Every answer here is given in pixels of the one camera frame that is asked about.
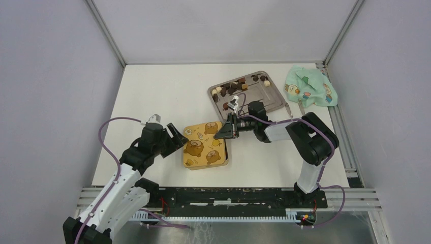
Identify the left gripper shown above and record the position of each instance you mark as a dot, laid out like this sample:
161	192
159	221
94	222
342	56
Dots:
180	140

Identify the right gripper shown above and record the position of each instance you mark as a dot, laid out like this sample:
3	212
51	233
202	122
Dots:
228	130

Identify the silver box lid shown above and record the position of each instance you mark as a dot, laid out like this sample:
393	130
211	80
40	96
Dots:
204	132

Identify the gold chocolate box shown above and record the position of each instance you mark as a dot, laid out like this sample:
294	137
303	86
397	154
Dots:
199	155

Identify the metal serving tongs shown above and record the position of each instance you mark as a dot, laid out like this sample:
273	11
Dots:
295	109

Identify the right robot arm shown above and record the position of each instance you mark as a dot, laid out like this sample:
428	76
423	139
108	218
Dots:
313	139

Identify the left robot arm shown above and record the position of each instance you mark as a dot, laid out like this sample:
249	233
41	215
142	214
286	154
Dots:
126	192

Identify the steel tray with chocolates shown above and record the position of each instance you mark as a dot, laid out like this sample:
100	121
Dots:
257	86

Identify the green printed cloth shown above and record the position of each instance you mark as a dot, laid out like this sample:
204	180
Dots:
310	87

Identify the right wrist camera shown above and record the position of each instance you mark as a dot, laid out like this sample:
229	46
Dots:
233	104

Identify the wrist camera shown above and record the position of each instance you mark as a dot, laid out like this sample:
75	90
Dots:
154	119
233	104

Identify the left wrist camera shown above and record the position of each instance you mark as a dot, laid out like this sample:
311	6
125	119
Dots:
154	119

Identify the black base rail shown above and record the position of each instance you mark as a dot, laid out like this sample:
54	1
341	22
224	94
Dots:
233	202

